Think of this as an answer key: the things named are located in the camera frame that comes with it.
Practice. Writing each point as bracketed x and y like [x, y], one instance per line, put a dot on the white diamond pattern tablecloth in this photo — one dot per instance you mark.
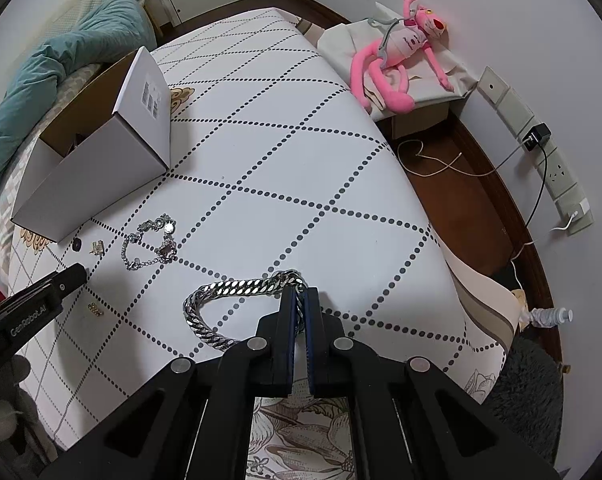
[277, 178]

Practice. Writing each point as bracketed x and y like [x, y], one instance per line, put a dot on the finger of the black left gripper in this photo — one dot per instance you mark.
[26, 313]

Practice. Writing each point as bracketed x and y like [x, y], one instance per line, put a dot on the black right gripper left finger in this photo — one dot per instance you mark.
[259, 366]

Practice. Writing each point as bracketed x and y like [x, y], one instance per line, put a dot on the wall socket strip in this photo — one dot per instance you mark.
[559, 181]

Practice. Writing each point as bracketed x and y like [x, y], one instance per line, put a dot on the white cardboard box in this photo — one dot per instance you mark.
[111, 139]

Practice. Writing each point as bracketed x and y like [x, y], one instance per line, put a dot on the plastic water bottle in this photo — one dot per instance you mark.
[549, 318]

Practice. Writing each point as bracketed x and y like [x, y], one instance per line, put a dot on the small gold earring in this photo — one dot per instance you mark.
[95, 310]

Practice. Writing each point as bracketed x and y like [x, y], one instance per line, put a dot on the teal quilt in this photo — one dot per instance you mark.
[106, 34]

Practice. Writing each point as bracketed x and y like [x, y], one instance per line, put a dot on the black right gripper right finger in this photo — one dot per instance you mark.
[341, 367]

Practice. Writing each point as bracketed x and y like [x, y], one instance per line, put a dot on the brown cardboard box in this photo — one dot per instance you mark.
[419, 119]

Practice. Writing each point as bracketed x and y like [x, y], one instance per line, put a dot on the pink panther plush toy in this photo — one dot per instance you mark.
[384, 59]

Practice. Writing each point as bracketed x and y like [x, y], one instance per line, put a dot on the black charger plug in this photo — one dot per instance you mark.
[536, 137]

